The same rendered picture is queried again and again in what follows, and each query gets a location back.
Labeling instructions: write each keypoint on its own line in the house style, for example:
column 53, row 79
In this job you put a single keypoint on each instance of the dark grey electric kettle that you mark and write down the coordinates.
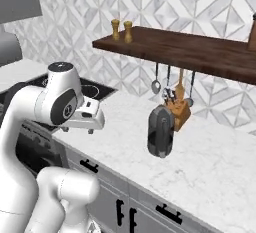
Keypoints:
column 161, row 132

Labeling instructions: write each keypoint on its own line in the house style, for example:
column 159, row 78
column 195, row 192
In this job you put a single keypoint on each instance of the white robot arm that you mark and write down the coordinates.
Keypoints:
column 20, row 133

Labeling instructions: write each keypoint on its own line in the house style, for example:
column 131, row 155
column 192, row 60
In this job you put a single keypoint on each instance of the grey cupboard door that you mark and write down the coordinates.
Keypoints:
column 106, row 207
column 150, row 223

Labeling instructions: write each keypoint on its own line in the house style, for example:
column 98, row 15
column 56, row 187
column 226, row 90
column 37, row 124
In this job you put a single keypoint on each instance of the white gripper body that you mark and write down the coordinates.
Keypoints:
column 86, row 123

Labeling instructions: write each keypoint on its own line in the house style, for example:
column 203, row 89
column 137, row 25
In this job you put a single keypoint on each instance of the grey rounded pot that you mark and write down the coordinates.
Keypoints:
column 9, row 48

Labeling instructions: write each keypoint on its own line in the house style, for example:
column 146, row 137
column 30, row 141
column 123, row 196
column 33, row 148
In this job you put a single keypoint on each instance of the hanging dark metal tool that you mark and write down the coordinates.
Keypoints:
column 168, row 77

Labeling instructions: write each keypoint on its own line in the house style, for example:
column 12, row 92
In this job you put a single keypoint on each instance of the grey drawer front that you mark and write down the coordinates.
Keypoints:
column 150, row 198
column 110, row 177

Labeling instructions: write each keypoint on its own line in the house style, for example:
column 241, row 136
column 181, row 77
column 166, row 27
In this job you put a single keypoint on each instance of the hanging metal ladle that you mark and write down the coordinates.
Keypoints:
column 190, row 101

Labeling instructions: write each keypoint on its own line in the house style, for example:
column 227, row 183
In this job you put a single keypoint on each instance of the hanging wooden spatula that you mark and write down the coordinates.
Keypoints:
column 180, row 87

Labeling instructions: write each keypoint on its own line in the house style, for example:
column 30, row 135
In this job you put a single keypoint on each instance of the wooden pepper shaker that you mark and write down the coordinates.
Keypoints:
column 128, row 32

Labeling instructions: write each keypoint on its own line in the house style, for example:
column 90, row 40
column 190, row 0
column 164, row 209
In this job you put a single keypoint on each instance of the black hob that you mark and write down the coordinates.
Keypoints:
column 95, row 90

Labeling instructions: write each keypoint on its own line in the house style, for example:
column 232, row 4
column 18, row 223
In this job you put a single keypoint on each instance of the dark wooden shelf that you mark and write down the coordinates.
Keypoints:
column 186, row 52

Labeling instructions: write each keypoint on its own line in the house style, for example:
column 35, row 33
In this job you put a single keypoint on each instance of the wooden knife block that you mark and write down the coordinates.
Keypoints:
column 181, row 113

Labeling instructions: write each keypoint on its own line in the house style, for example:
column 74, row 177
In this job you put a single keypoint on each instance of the wooden salt shaker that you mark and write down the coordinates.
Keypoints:
column 115, row 29

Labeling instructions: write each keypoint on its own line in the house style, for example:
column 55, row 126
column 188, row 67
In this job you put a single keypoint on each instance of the hanging metal spoon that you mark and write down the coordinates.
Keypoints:
column 155, row 86

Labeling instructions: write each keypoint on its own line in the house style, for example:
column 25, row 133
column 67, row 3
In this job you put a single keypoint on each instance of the black oven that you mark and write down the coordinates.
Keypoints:
column 31, row 153

